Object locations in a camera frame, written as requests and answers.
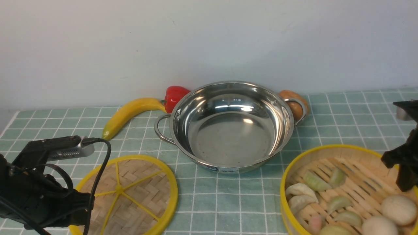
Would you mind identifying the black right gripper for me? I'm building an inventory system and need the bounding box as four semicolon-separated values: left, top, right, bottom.
381;128;418;192

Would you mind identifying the yellow banana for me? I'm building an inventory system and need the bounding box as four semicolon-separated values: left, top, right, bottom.
102;98;166;140

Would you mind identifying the pink dumpling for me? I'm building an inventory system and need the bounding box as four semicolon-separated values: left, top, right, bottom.
308;215;324;235

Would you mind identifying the stainless steel pot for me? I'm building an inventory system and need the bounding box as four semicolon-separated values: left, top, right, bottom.
154;81;306;174

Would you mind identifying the green round bun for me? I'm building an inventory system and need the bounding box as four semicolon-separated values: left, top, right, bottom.
319;225;351;235

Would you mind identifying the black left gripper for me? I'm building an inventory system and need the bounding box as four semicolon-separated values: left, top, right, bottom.
1;153;96;230

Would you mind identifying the green checkered tablecloth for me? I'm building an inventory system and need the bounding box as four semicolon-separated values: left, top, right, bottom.
1;88;418;235

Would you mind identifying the brown bread roll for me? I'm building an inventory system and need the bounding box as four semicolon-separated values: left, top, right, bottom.
279;90;310;121

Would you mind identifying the white round bun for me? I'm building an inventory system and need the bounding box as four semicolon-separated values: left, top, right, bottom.
381;195;417;226
362;216;399;235

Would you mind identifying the white dumpling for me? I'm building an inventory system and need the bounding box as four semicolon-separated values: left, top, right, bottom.
288;195;317;214
285;183;319;203

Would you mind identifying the red bell pepper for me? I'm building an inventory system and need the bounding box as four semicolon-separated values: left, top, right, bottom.
161;86;190;114

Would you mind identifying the yellow woven steamer lid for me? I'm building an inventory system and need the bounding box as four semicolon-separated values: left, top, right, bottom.
88;155;179;235

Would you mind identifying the green dumpling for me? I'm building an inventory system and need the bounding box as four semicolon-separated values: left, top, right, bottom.
327;196;353;215
328;167;346;188
303;170;332;192
333;210;362;227

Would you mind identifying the yellow bamboo steamer basket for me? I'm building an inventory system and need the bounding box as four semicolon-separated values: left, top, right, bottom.
280;145;417;235

